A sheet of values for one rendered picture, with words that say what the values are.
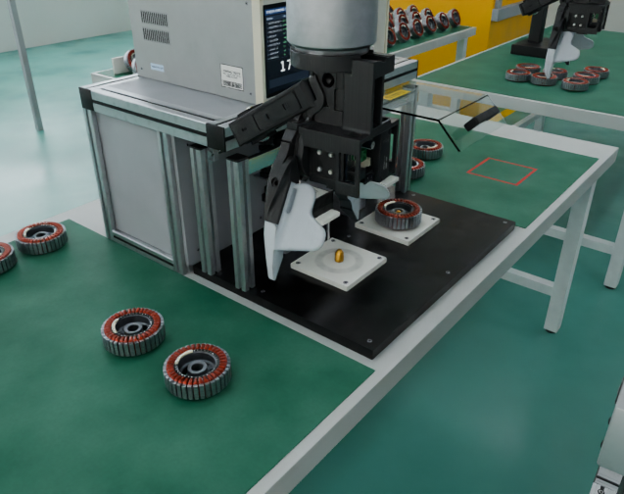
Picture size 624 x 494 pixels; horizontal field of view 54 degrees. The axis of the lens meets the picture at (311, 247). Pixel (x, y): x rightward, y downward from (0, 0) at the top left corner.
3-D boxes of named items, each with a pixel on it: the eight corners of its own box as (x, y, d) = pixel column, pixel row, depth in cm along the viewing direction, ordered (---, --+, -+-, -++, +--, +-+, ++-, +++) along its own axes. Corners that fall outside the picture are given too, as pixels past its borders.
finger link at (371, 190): (392, 231, 65) (370, 183, 57) (345, 218, 68) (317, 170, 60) (405, 207, 66) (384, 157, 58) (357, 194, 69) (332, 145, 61)
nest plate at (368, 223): (439, 222, 151) (440, 218, 150) (408, 246, 141) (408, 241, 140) (387, 206, 159) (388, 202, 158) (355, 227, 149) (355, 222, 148)
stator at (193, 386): (245, 372, 106) (243, 355, 104) (201, 412, 98) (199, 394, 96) (196, 349, 111) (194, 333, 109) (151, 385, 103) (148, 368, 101)
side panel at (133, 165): (193, 270, 136) (177, 129, 120) (182, 275, 134) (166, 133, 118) (117, 232, 151) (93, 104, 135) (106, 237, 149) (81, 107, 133)
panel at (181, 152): (361, 174, 178) (366, 70, 163) (189, 267, 133) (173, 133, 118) (359, 173, 178) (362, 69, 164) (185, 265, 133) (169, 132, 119)
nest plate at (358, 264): (386, 262, 134) (387, 257, 134) (347, 291, 124) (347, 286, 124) (331, 241, 143) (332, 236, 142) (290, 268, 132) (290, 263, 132)
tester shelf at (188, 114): (416, 77, 156) (418, 59, 153) (224, 152, 109) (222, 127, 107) (285, 54, 179) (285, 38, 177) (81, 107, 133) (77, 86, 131)
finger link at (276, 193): (267, 221, 53) (302, 124, 53) (254, 216, 54) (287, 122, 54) (294, 231, 57) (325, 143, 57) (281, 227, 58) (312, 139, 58)
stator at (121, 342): (166, 318, 120) (164, 302, 118) (166, 354, 110) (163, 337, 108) (106, 324, 118) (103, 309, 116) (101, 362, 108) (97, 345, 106)
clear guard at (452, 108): (506, 123, 144) (510, 98, 141) (459, 152, 127) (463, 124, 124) (388, 99, 161) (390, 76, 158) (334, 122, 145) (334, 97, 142)
